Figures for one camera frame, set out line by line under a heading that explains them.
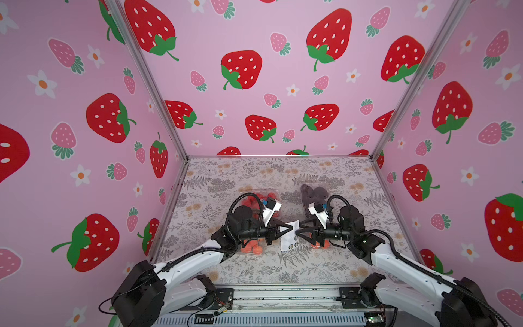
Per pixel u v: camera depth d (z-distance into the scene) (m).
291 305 0.73
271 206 0.65
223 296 0.74
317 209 0.66
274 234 0.65
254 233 0.63
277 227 0.67
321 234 0.66
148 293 0.40
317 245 0.68
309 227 0.70
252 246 0.82
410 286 0.49
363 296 0.66
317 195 1.01
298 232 0.71
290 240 0.72
